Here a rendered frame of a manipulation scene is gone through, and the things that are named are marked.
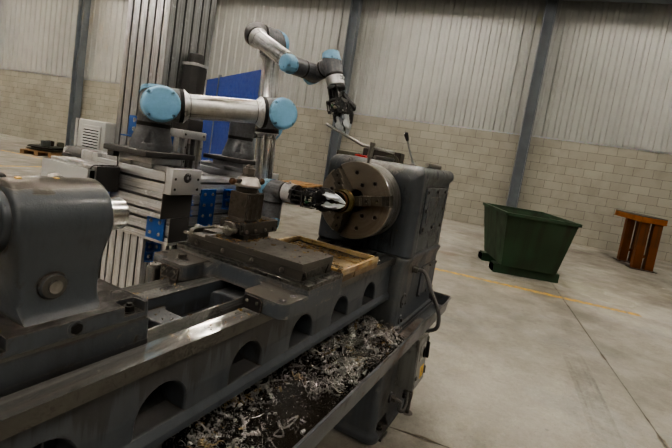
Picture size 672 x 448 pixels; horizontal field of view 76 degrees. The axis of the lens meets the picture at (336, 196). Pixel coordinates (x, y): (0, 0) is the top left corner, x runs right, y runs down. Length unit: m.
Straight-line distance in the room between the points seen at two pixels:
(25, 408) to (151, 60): 1.48
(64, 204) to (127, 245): 1.27
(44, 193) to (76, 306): 0.19
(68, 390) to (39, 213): 0.26
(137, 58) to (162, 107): 0.55
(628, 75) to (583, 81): 0.91
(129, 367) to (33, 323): 0.15
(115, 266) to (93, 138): 0.56
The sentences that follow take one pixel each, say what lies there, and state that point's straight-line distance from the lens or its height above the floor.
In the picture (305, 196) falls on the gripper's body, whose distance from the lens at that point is 1.57.
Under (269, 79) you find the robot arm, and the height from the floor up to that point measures 1.55.
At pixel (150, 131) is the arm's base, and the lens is 1.66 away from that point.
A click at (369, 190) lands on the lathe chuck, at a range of 1.69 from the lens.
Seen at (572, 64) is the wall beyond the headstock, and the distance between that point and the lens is 12.11.
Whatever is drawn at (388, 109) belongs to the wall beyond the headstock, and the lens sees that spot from 11.98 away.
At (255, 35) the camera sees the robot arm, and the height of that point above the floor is 1.72.
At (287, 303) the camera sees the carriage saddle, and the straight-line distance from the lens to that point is 1.01.
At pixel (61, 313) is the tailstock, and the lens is 0.82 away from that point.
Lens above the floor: 1.26
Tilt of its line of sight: 6 degrees down
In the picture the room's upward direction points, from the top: 9 degrees clockwise
